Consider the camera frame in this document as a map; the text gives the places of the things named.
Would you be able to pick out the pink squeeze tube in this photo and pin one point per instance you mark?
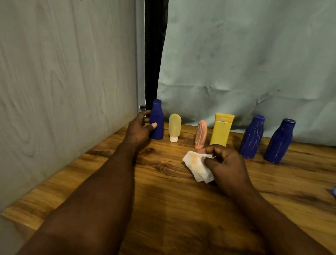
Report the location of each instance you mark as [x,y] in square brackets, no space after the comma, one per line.
[201,134]

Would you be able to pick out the smooth blue plastic bottle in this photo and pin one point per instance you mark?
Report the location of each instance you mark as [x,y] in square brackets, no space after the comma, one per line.
[157,118]

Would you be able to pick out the ribbed blue plastic bottle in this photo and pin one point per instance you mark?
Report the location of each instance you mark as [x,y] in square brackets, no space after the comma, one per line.
[279,141]
[252,136]

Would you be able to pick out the person's left forearm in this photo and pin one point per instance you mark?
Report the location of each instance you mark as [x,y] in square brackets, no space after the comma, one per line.
[91,205]

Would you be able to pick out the person's right hand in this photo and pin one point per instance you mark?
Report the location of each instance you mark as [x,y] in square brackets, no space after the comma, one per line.
[228,168]

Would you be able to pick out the small blue object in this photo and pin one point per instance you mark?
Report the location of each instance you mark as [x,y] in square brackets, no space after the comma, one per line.
[334,191]

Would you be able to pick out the person's left thumb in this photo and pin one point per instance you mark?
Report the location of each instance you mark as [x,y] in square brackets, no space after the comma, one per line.
[153,126]

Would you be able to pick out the pale green backdrop cloth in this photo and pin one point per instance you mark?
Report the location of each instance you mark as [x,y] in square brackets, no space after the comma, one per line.
[249,57]

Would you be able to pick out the white tissue with orange stain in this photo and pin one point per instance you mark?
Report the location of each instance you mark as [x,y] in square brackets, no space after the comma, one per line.
[195,164]

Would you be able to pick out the person's left hand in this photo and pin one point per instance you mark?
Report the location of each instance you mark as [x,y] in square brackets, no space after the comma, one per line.
[136,134]

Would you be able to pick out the yellow flat plastic bottle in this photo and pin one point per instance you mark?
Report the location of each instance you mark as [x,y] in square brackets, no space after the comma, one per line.
[221,130]

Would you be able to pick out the person's right thumb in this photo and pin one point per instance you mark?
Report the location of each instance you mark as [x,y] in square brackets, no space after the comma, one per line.
[210,164]

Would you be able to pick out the translucent yellow tube white cap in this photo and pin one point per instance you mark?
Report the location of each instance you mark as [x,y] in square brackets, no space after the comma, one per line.
[174,126]

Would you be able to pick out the person's right forearm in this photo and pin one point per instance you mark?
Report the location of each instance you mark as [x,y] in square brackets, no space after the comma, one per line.
[273,226]

